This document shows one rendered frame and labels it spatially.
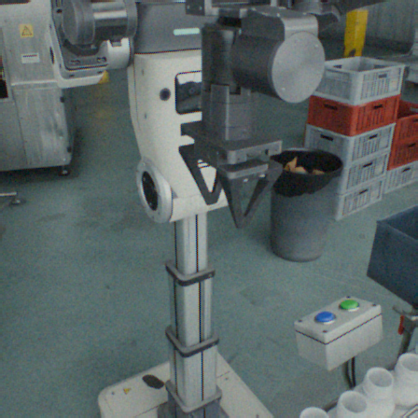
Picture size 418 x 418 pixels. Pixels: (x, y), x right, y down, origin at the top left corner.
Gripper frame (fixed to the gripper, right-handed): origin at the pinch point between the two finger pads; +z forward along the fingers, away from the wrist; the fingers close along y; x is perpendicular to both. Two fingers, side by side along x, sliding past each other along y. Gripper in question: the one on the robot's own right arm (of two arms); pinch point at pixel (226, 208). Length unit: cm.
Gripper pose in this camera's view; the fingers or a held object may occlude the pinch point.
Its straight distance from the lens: 50.2
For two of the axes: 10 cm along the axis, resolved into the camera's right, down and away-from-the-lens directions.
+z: -0.1, 8.8, 4.7
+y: 5.2, 4.0, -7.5
